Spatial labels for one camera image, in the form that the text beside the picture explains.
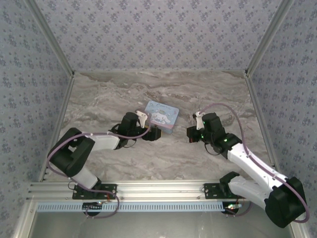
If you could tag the blue cartoon dog tin box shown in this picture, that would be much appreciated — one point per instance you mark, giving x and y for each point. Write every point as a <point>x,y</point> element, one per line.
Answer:
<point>163,111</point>

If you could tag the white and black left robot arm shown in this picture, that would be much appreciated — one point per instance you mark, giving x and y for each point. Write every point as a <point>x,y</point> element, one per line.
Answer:
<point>84,178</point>

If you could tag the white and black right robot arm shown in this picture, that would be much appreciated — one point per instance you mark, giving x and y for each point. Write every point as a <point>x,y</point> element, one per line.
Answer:
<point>250,161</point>

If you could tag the black controller board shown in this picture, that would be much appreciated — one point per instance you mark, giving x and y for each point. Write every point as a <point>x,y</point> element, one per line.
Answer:
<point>91,207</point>
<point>231,207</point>

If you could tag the grey metal front panel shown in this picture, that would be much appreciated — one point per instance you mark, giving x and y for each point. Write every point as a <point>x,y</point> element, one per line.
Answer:
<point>158,225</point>

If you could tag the aluminium table side rail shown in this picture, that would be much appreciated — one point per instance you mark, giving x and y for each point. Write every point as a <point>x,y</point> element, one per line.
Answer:
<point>262,124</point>
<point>59,124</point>

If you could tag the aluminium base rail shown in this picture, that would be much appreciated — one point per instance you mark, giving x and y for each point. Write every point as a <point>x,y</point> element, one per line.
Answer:
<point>158,188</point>

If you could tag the aluminium frame post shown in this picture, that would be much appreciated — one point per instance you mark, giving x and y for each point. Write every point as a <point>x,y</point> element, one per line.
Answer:
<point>49,37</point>
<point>270,37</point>

